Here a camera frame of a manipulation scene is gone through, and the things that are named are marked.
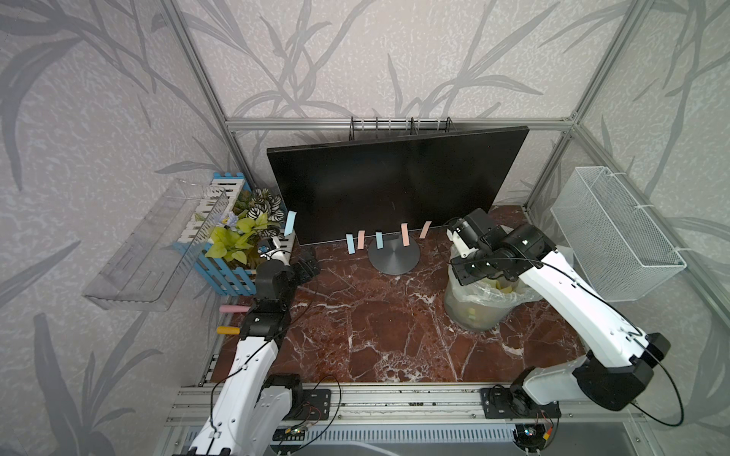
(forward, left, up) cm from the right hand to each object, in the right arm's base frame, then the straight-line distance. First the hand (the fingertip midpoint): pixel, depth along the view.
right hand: (456, 268), depth 72 cm
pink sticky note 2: (+16, +12, -6) cm, 21 cm away
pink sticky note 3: (+20, +5, -8) cm, 22 cm away
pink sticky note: (+15, +26, -7) cm, 31 cm away
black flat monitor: (+60, +23, -23) cm, 68 cm away
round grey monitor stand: (+21, +15, -26) cm, 36 cm away
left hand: (+7, +41, -1) cm, 41 cm away
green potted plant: (+18, +55, +2) cm, 58 cm away
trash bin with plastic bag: (-9, -6, -1) cm, 11 cm away
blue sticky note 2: (+16, +20, -9) cm, 27 cm away
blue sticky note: (+15, +29, -6) cm, 33 cm away
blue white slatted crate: (+6, +68, -11) cm, 69 cm away
